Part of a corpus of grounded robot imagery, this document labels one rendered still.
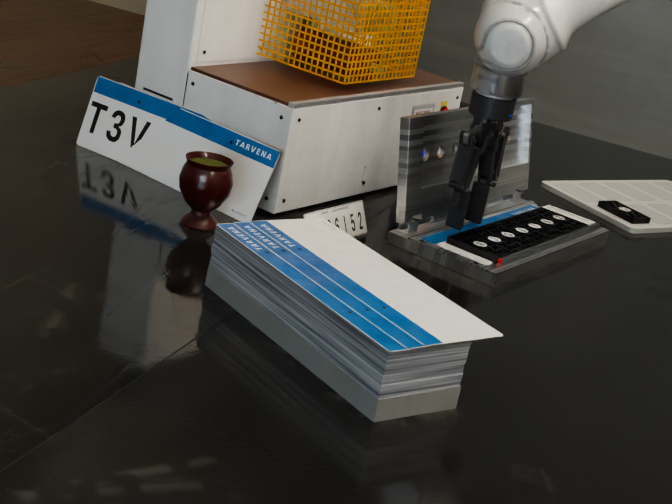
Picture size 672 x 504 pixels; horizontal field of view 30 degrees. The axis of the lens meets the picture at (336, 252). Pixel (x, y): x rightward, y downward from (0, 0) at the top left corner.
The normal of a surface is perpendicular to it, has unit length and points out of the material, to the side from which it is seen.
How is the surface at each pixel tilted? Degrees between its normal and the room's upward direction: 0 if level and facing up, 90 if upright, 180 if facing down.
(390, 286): 0
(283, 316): 90
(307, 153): 90
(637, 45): 90
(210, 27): 90
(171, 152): 69
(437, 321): 0
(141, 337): 0
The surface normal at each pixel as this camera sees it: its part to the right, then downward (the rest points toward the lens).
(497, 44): -0.22, 0.39
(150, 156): -0.52, -0.19
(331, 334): -0.80, 0.05
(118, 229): 0.19, -0.92
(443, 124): 0.81, 0.16
